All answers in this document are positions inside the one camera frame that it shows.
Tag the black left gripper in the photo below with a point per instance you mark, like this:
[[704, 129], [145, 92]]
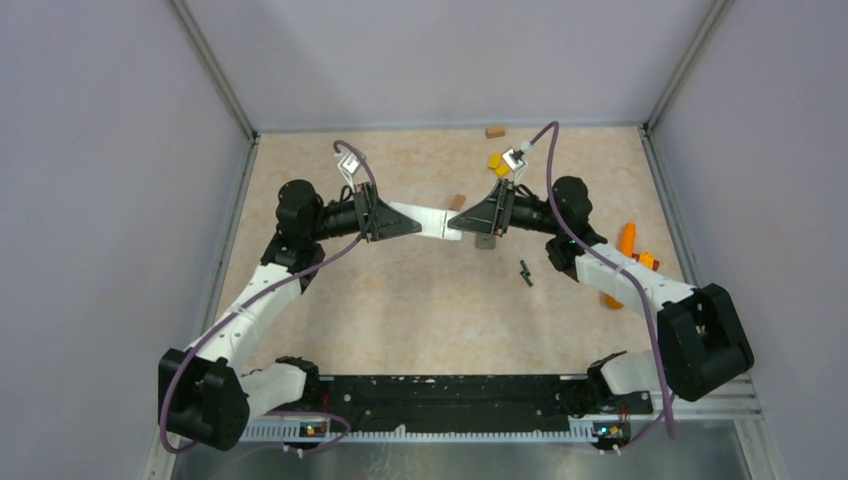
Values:
[[381, 221]]

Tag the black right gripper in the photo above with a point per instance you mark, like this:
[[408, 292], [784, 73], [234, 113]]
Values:
[[488, 216]]

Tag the grey battery cover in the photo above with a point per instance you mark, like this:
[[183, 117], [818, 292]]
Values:
[[485, 241]]

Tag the white remote control with buttons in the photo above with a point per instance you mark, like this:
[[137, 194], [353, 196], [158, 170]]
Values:
[[433, 221]]

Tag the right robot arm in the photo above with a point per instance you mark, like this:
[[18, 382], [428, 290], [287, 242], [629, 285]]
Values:
[[698, 341]]

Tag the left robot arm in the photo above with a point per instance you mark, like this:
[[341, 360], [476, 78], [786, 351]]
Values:
[[207, 393]]

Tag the tan wooden block right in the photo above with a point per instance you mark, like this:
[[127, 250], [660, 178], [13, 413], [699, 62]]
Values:
[[457, 202]]

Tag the tan wooden block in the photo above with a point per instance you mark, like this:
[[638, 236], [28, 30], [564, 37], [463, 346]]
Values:
[[495, 131], [457, 202]]

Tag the yellow block right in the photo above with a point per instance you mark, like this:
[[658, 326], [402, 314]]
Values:
[[502, 170]]

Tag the yellow block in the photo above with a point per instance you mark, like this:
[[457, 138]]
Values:
[[494, 161], [502, 170]]

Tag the yellow block left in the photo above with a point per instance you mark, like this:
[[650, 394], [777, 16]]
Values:
[[494, 161]]

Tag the green battery long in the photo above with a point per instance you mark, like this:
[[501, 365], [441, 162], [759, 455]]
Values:
[[526, 276]]

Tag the tan wooden block far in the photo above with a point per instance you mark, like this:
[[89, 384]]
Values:
[[495, 131]]

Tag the orange toy carrot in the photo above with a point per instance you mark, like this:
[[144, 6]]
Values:
[[626, 244]]

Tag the orange toy brick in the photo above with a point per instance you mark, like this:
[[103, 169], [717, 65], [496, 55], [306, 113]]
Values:
[[647, 259]]

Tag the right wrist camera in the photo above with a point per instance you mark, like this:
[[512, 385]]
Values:
[[516, 161]]

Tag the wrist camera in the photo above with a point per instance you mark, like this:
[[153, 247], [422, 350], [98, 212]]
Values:
[[349, 165], [516, 161]]

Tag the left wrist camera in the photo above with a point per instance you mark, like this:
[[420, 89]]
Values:
[[349, 165]]

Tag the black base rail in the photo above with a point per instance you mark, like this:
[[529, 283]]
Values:
[[487, 404]]

